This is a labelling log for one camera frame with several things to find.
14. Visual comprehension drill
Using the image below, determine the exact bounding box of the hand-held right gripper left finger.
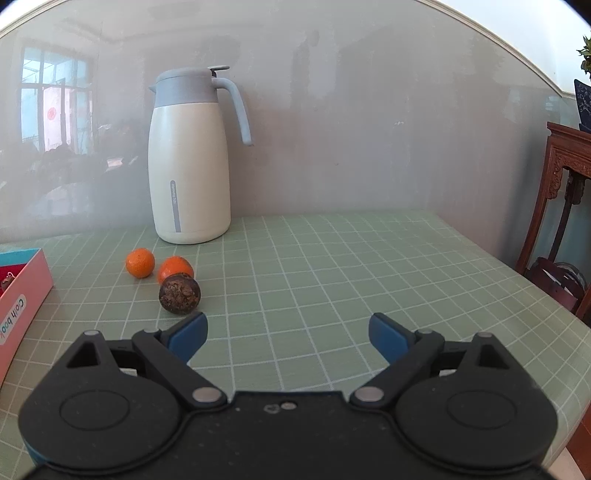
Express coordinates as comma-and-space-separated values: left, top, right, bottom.
67, 311, 227, 410

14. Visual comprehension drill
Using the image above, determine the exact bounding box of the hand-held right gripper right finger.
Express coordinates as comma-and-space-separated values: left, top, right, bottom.
349, 312, 512, 410

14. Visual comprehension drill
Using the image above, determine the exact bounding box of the dark brown round fruit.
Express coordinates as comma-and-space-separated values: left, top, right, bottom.
159, 273, 201, 315

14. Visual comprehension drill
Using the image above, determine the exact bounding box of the tangerine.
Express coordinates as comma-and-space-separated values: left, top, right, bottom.
157, 257, 195, 286
126, 248, 155, 278

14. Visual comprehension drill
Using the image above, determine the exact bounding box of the red cardboard box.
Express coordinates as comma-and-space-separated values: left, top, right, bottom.
0, 248, 55, 385

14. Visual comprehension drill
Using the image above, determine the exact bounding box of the green checked tablecloth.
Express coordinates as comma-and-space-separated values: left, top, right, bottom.
0, 210, 591, 467

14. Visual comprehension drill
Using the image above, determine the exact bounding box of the white thermos jug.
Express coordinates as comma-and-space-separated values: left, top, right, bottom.
148, 66, 254, 245

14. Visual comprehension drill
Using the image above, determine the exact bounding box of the dark bag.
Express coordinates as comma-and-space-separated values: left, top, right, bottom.
530, 260, 588, 305

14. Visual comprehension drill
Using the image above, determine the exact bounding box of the carved wooden chair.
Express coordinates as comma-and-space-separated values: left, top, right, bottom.
515, 121, 591, 326

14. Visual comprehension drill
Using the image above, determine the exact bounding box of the blue white plant pot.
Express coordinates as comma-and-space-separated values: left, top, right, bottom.
573, 78, 591, 133

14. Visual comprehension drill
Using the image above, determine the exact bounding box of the green plant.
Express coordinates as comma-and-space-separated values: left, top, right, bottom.
575, 36, 591, 85

